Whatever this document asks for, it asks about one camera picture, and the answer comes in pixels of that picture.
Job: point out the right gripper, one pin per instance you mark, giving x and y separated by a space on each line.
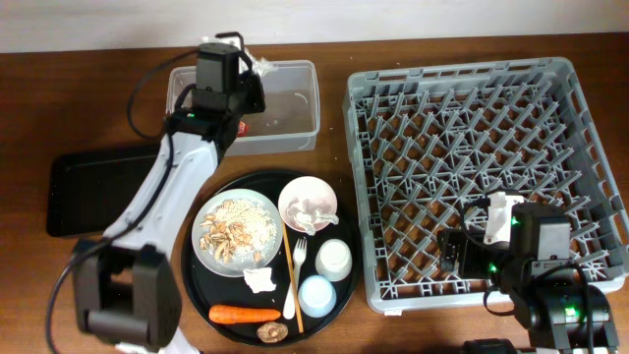
471 243

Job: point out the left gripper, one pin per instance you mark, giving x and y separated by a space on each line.
256 86

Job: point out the red snack wrapper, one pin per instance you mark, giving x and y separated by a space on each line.
243 129

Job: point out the pink bowl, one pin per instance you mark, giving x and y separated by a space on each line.
307 188

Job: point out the white cup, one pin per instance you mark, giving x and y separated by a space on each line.
334 260

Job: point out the rice and peanut shells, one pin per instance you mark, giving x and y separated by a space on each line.
237 228

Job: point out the grey plate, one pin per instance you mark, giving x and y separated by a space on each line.
236 268

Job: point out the light blue cup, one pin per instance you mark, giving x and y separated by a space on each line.
317 296

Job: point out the small white tissue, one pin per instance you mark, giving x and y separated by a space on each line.
259 279

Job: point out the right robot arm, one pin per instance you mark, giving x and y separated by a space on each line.
522 249

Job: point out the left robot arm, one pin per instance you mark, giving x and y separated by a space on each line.
124 287

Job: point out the grey dishwasher rack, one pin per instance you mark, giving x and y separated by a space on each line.
423 142

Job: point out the clear plastic bin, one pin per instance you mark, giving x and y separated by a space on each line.
290 120

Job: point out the wooden chopstick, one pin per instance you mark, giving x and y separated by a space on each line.
293 280

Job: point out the white plastic fork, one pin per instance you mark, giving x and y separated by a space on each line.
298 257

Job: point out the black rectangular tray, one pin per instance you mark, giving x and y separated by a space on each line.
89 190

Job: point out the round black serving tray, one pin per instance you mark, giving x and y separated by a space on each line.
206 288

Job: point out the brown mushroom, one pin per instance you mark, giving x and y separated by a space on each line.
272 332

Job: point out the orange carrot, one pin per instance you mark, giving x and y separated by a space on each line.
231 315

